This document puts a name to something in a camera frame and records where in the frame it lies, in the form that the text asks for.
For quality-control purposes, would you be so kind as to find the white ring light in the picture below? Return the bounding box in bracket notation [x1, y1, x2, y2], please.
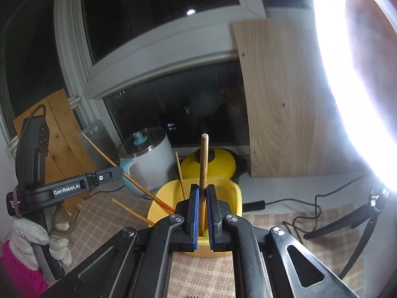
[314, 0, 396, 192]

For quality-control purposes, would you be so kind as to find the orange pine wood board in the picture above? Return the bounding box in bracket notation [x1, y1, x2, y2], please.
[12, 88, 97, 215]

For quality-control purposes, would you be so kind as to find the red wooden chopstick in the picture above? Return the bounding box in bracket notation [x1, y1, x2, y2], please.
[175, 152, 187, 200]
[112, 198, 155, 226]
[81, 133, 175, 213]
[198, 133, 209, 236]

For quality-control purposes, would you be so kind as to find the white blue electric kettle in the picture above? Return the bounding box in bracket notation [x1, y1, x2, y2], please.
[118, 127, 176, 193]

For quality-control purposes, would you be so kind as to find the black ring light cable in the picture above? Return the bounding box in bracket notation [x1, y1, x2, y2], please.
[242, 173, 373, 240]

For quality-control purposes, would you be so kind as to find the grey plastic cutting board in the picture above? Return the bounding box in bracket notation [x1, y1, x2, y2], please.
[78, 120, 119, 170]

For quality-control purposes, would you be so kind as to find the white knit gloved hand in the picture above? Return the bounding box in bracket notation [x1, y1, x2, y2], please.
[9, 218, 74, 271]

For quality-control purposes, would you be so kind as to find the white window frame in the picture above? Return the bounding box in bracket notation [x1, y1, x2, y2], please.
[54, 0, 266, 145]

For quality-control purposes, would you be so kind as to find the yellow plastic utensil bin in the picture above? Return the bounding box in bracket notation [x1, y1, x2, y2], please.
[147, 176, 244, 259]

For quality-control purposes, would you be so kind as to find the light oak wood panel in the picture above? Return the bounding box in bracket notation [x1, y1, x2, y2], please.
[233, 19, 366, 178]

